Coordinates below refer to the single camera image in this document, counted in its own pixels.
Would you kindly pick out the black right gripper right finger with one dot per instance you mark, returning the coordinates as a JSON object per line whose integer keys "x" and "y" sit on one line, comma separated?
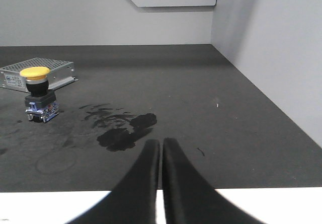
{"x": 188, "y": 197}

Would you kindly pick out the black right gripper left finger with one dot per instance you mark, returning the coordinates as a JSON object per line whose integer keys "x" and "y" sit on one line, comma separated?
{"x": 133, "y": 199}

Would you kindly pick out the yellow mushroom push button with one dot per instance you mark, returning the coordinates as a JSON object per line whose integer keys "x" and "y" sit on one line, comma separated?
{"x": 41, "y": 104}

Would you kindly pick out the small metal mesh power supply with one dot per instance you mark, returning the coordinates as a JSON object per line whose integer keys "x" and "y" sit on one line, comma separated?
{"x": 61, "y": 73}

